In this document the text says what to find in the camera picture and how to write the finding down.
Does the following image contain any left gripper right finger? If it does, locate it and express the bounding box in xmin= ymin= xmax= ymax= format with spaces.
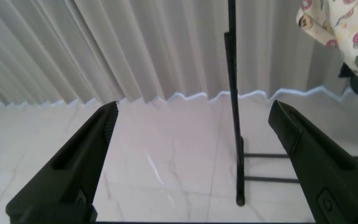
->
xmin=268 ymin=100 xmax=358 ymax=224

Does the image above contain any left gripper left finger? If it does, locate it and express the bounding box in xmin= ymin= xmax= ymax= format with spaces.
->
xmin=5 ymin=101 xmax=119 ymax=224

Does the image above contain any cream printed garment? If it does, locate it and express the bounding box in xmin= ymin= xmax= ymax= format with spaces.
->
xmin=296 ymin=0 xmax=358 ymax=88

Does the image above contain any black clothes rack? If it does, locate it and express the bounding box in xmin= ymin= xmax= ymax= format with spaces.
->
xmin=224 ymin=0 xmax=358 ymax=207

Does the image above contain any white curtain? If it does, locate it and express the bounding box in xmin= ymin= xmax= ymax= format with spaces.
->
xmin=0 ymin=0 xmax=354 ymax=108

